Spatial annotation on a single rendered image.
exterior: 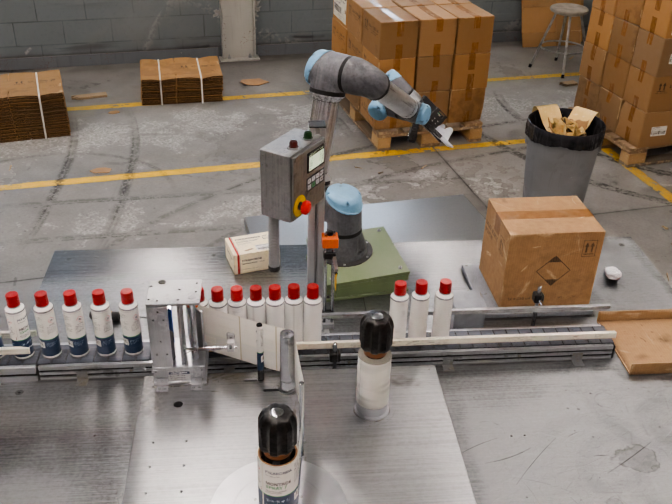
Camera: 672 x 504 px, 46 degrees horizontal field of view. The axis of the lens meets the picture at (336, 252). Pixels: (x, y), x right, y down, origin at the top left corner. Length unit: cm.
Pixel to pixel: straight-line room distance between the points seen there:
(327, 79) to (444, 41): 314
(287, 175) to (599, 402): 106
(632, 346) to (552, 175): 226
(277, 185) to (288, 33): 566
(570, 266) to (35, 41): 578
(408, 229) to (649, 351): 98
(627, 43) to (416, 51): 142
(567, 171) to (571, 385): 247
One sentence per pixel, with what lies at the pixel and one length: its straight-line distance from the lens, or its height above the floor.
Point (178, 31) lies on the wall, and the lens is 752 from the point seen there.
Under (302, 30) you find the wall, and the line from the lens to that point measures 769.
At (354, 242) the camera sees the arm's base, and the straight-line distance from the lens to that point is 262.
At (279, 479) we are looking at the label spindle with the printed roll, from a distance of 174.
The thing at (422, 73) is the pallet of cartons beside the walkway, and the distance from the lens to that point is 563.
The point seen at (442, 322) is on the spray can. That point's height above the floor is 96.
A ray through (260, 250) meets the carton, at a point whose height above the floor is 91.
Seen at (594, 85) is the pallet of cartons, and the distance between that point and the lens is 621.
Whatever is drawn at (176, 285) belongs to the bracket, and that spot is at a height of 114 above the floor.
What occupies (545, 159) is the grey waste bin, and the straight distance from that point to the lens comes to 467.
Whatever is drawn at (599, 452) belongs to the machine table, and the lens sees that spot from 220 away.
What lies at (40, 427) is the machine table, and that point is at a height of 83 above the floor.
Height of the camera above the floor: 230
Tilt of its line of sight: 31 degrees down
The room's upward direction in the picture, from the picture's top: 2 degrees clockwise
